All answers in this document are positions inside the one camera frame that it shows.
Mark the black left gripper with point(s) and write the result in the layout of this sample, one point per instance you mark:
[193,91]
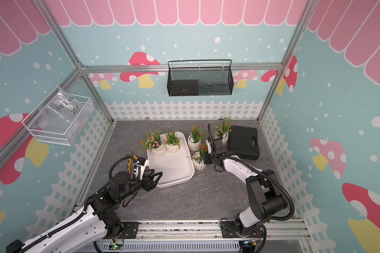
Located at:
[148,187]

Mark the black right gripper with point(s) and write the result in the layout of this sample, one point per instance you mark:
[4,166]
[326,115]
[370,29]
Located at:
[205,158]

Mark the red flower pot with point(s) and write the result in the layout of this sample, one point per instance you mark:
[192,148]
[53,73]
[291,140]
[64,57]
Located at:
[199,159]
[195,138]
[172,142]

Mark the pink flower white pot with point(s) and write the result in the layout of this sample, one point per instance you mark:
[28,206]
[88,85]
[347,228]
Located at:
[154,144]

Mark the red flower pot front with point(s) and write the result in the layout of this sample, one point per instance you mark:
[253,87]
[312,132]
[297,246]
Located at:
[172,142]

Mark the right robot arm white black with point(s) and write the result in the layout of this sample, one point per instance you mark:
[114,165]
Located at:
[268,199]

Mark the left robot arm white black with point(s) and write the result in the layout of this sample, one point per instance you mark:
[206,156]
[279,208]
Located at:
[97,218]

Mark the white plastic storage box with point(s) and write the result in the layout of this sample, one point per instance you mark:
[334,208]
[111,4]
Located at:
[176,167]

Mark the black box in basket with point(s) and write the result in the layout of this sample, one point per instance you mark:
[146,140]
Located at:
[179,88]

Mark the pink flower pot back right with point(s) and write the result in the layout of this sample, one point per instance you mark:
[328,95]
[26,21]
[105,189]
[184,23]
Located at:
[223,129]

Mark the black plastic tool case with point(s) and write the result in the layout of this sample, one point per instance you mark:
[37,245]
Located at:
[243,141]

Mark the green circuit board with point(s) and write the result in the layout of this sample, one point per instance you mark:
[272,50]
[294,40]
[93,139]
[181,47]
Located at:
[116,246]

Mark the plastic bag with writing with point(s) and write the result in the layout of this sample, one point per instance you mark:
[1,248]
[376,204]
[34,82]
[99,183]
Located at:
[60,112]

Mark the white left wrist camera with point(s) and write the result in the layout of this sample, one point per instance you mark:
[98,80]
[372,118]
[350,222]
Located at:
[139,167]

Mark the yellow handled pliers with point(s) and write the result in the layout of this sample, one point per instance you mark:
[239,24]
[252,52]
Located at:
[130,165]

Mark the black wire mesh basket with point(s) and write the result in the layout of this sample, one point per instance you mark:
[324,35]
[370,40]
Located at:
[214,76]

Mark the clear acrylic wall bin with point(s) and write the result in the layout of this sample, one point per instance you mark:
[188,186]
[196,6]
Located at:
[31,122]

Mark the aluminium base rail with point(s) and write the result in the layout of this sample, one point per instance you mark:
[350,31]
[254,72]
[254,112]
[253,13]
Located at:
[205,236]

